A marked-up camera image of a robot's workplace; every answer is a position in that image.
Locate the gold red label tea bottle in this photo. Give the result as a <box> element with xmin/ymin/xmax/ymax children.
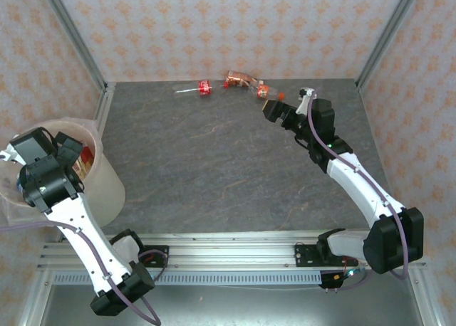
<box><xmin>73</xmin><ymin>144</ymin><xmax>96</xmax><ymax>180</ymax></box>

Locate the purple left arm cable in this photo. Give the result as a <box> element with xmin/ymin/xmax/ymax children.
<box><xmin>0</xmin><ymin>217</ymin><xmax>168</xmax><ymax>326</ymax></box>

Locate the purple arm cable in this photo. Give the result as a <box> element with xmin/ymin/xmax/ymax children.
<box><xmin>0</xmin><ymin>217</ymin><xmax>168</xmax><ymax>326</ymax></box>
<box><xmin>305</xmin><ymin>89</ymin><xmax>410</xmax><ymax>292</ymax></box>

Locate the slotted grey cable duct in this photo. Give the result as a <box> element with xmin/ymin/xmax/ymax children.
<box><xmin>53</xmin><ymin>271</ymin><xmax>323</xmax><ymax>286</ymax></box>

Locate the aluminium frame post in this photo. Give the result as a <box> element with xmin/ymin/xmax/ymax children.
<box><xmin>355</xmin><ymin>0</ymin><xmax>425</xmax><ymax>89</ymax></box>
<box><xmin>37</xmin><ymin>0</ymin><xmax>108</xmax><ymax>94</ymax></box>

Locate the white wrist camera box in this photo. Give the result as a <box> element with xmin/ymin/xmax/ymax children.
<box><xmin>0</xmin><ymin>143</ymin><xmax>18</xmax><ymax>162</ymax></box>
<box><xmin>297</xmin><ymin>87</ymin><xmax>317</xmax><ymax>115</ymax></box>

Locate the crushed brown coffee bottle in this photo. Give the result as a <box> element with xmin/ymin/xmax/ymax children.
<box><xmin>223</xmin><ymin>70</ymin><xmax>259</xmax><ymax>89</ymax></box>

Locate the grey metal lower panel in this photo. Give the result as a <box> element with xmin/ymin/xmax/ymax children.
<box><xmin>38</xmin><ymin>285</ymin><xmax>428</xmax><ymax>326</ymax></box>

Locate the red label cola bottle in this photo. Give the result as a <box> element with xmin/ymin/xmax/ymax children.
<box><xmin>172</xmin><ymin>78</ymin><xmax>229</xmax><ymax>98</ymax></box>

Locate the orange label orange cap bottle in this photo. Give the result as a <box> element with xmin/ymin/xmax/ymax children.
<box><xmin>248</xmin><ymin>82</ymin><xmax>286</xmax><ymax>102</ymax></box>

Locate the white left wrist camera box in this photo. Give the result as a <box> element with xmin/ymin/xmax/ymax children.
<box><xmin>0</xmin><ymin>143</ymin><xmax>18</xmax><ymax>162</ymax></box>

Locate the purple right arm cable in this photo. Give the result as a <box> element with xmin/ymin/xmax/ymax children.
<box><xmin>305</xmin><ymin>89</ymin><xmax>410</xmax><ymax>292</ymax></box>

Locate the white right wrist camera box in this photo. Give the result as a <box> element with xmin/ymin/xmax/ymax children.
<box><xmin>297</xmin><ymin>87</ymin><xmax>317</xmax><ymax>115</ymax></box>

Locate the aluminium table side rail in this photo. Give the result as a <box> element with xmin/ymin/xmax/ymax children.
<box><xmin>91</xmin><ymin>82</ymin><xmax>117</xmax><ymax>142</ymax></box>

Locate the aluminium lower frame rail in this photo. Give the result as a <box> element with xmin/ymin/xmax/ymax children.
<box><xmin>408</xmin><ymin>268</ymin><xmax>442</xmax><ymax>326</ymax></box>
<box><xmin>17</xmin><ymin>270</ymin><xmax>54</xmax><ymax>326</ymax></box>

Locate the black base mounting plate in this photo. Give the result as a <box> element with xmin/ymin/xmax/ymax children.
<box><xmin>142</xmin><ymin>245</ymin><xmax>170</xmax><ymax>269</ymax></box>
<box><xmin>294</xmin><ymin>243</ymin><xmax>358</xmax><ymax>268</ymax></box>

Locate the round beige waste bin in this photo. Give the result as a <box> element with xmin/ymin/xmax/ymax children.
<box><xmin>0</xmin><ymin>118</ymin><xmax>126</xmax><ymax>231</ymax></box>

